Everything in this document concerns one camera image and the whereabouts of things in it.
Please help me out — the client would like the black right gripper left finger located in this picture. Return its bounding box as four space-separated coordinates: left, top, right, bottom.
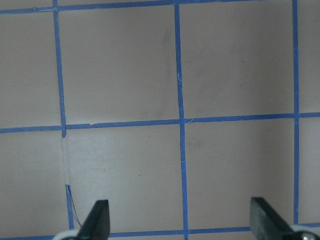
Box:
76 199 111 240

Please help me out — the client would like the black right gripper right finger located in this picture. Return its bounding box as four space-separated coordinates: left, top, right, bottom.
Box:
250 197 300 240

